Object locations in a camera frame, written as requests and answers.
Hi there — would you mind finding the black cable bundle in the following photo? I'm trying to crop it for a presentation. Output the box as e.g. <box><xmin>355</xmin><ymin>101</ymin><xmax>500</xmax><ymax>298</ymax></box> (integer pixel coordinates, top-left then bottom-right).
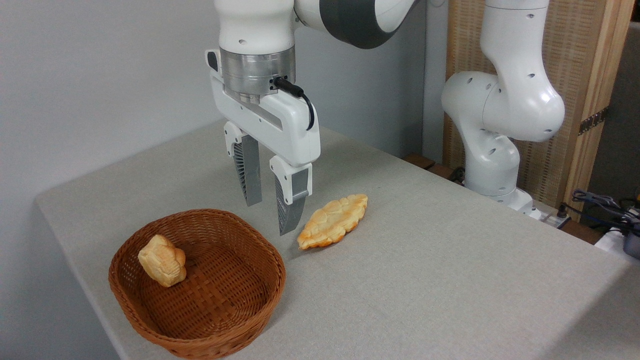
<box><xmin>556</xmin><ymin>188</ymin><xmax>640</xmax><ymax>237</ymax></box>

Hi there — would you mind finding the metal screen hinge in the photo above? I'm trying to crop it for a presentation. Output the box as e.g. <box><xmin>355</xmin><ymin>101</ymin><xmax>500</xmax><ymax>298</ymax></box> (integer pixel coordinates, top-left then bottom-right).
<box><xmin>578</xmin><ymin>106</ymin><xmax>610</xmax><ymax>136</ymax></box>

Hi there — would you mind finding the grey device box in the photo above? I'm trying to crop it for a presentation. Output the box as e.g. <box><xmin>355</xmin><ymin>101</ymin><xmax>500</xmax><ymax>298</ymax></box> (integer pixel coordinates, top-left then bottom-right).
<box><xmin>622</xmin><ymin>234</ymin><xmax>640</xmax><ymax>260</ymax></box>

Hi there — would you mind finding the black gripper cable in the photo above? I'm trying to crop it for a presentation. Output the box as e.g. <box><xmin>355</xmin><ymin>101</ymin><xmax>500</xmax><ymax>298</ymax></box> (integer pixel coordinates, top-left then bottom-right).
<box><xmin>272</xmin><ymin>76</ymin><xmax>316</xmax><ymax>132</ymax></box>

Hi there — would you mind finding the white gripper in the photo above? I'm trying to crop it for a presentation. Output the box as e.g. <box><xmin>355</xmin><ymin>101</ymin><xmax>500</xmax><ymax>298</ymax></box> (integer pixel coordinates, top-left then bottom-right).
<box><xmin>205</xmin><ymin>48</ymin><xmax>321</xmax><ymax>237</ymax></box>

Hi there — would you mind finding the long flat braided bread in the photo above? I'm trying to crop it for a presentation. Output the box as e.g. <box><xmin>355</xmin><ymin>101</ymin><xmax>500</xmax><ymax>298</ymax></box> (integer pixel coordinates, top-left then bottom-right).
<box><xmin>296</xmin><ymin>193</ymin><xmax>369</xmax><ymax>251</ymax></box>

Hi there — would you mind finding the small chunky bread roll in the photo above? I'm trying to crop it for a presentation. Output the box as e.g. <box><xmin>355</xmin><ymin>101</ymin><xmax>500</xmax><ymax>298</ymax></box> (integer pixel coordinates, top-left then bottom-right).
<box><xmin>138</xmin><ymin>234</ymin><xmax>188</xmax><ymax>288</ymax></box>

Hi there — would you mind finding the brown wooden bench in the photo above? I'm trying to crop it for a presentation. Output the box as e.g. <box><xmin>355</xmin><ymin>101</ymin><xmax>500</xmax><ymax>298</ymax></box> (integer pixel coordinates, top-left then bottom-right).
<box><xmin>402</xmin><ymin>153</ymin><xmax>467</xmax><ymax>185</ymax></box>

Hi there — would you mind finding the wooden woven folding screen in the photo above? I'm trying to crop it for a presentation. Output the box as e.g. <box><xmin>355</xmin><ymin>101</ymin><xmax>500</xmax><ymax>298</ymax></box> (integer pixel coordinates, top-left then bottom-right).
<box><xmin>442</xmin><ymin>0</ymin><xmax>636</xmax><ymax>222</ymax></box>

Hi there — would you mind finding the brown wicker basket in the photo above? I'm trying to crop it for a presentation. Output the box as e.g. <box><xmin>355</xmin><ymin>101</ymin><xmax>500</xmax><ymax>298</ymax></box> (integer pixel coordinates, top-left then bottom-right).
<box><xmin>108</xmin><ymin>208</ymin><xmax>287</xmax><ymax>360</ymax></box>

